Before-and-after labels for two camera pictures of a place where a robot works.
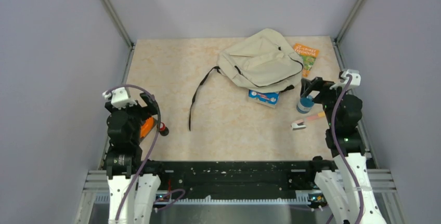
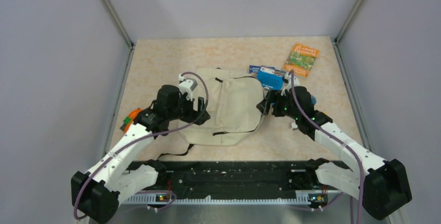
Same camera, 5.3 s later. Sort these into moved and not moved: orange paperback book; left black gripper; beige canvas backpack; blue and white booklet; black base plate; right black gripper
Moved: right black gripper; blue and white booklet; left black gripper; beige canvas backpack
Not moved: orange paperback book; black base plate
